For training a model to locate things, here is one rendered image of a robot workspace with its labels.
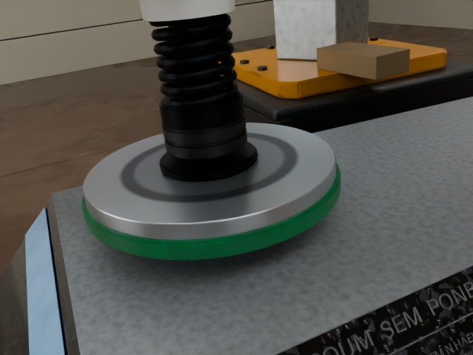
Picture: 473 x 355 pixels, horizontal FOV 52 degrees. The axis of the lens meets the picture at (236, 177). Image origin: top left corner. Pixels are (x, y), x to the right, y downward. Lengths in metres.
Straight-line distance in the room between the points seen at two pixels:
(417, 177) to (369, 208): 0.08
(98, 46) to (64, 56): 0.45
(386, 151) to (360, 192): 0.11
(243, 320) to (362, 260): 0.10
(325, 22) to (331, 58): 0.14
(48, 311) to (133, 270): 0.07
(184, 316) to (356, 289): 0.12
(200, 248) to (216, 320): 0.05
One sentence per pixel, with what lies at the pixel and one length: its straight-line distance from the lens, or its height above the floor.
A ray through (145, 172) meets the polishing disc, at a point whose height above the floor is 0.88.
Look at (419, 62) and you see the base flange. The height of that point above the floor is 0.77.
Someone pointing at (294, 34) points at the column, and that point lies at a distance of 1.35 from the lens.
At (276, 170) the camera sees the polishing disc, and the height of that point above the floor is 0.88.
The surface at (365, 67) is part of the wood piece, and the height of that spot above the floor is 0.80.
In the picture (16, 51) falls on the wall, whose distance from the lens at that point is 6.43.
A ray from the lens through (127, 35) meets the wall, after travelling 6.64.
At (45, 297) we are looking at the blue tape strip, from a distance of 0.43.
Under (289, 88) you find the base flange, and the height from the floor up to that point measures 0.76.
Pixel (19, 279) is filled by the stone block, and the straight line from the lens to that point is 0.52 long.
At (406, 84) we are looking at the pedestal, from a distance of 1.22.
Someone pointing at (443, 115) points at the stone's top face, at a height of 0.83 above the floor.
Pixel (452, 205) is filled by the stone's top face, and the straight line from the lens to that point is 0.46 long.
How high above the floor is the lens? 1.04
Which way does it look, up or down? 24 degrees down
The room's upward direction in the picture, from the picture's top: 6 degrees counter-clockwise
